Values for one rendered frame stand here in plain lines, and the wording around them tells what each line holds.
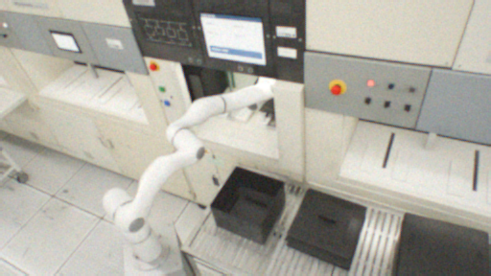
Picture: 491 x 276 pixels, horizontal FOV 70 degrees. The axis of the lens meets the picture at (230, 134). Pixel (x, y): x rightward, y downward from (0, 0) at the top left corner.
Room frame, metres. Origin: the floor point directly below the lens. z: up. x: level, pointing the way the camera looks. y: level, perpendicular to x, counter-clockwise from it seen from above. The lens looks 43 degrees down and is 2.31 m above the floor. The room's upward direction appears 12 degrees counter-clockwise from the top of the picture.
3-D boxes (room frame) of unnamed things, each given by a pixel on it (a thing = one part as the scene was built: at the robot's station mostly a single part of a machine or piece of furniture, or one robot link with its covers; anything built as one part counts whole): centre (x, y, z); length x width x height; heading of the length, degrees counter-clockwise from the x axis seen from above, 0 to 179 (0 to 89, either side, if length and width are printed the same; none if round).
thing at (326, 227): (0.84, -0.35, 0.83); 0.29 x 0.29 x 0.13; 53
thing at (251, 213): (1.02, -0.02, 0.85); 0.28 x 0.28 x 0.17; 52
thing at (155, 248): (0.93, 0.50, 0.85); 0.19 x 0.19 x 0.18
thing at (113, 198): (0.95, 0.52, 1.07); 0.19 x 0.12 x 0.24; 34
